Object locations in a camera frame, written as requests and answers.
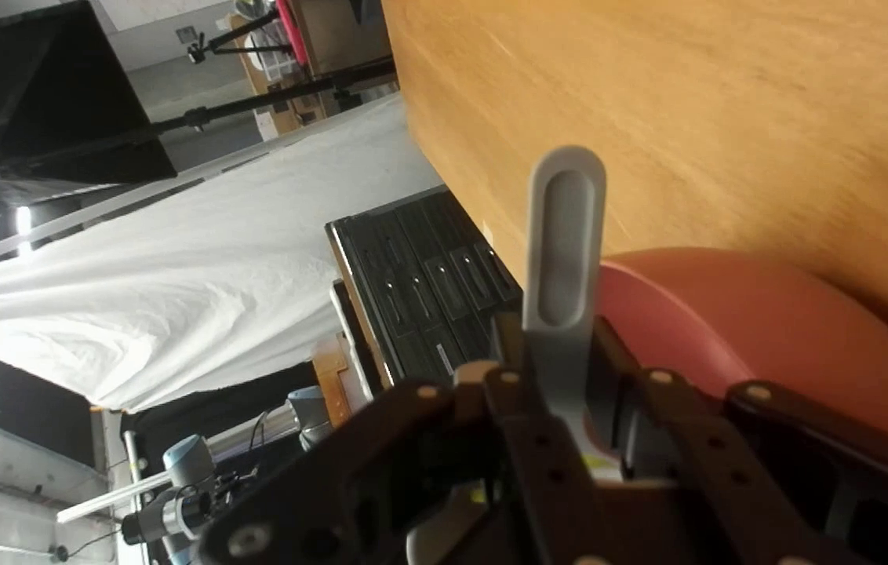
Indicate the white curtain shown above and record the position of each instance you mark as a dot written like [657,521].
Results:
[201,284]

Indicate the pink bowl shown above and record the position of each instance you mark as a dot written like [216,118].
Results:
[758,323]

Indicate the grey drawer cabinet wooden top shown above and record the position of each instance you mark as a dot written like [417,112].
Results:
[421,284]

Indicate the grey measuring cup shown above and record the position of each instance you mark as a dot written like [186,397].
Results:
[567,252]

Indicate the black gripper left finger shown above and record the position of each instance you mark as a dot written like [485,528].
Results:
[390,481]

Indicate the black softbox light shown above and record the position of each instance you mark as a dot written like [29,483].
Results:
[44,105]

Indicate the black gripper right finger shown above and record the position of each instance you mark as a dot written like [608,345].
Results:
[777,489]

